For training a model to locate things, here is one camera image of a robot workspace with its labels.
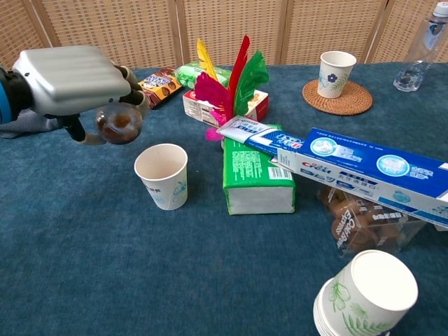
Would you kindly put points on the red and white carton box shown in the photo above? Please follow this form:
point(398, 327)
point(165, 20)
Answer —
point(192, 106)

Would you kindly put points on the plastic bottle with brown drink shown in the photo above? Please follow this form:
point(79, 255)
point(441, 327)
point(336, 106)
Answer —
point(119, 124)

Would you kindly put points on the white blue toothpaste tube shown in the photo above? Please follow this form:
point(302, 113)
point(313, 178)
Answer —
point(245, 129)

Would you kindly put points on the blue carpet table cover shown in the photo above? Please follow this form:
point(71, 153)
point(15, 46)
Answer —
point(105, 262)

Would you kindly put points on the brown chocolate cookie pack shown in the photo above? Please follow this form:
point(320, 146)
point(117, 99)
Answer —
point(161, 87)

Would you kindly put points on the woven bamboo folding screen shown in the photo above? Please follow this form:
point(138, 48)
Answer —
point(140, 31)

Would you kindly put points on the stack of upturned paper cups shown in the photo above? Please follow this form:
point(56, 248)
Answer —
point(371, 290)

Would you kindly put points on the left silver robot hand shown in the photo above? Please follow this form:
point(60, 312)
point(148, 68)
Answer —
point(70, 80)

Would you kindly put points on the clear coffee capsule box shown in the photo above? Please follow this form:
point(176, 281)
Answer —
point(364, 227)

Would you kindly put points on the paper cup with blue print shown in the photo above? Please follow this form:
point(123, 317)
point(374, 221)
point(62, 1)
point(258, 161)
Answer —
point(164, 189)

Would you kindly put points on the blue toothpaste carton box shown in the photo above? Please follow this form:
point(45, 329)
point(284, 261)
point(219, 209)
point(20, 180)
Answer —
point(350, 164)

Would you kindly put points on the gray cloth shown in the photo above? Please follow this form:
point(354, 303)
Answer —
point(21, 127)

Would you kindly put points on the green tissue pack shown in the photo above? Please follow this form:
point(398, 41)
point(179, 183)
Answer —
point(252, 175)

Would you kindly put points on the colourful feather shuttlecock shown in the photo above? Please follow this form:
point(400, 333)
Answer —
point(213, 92)

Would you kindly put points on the round woven rattan coaster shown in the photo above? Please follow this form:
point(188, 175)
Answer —
point(350, 105)

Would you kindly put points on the clear plastic water bottle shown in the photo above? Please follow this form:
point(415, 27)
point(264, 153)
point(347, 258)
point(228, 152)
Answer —
point(407, 77)

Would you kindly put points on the green wet wipes pack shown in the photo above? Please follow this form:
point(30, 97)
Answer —
point(185, 75)

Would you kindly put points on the paper cup with flower print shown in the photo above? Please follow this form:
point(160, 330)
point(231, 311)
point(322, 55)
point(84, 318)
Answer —
point(332, 80)

